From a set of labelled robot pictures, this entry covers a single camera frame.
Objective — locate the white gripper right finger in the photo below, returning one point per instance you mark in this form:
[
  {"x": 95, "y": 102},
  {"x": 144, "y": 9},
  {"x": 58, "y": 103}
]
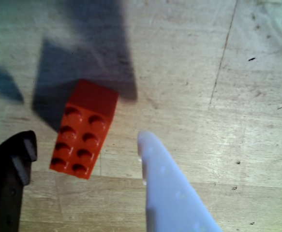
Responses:
[{"x": 169, "y": 193}]

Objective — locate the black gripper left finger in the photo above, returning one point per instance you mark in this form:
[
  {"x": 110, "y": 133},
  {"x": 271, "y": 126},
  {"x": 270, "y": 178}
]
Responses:
[{"x": 3, "y": 183}]

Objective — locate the red lego block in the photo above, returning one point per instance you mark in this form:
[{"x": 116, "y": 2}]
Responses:
[{"x": 82, "y": 135}]

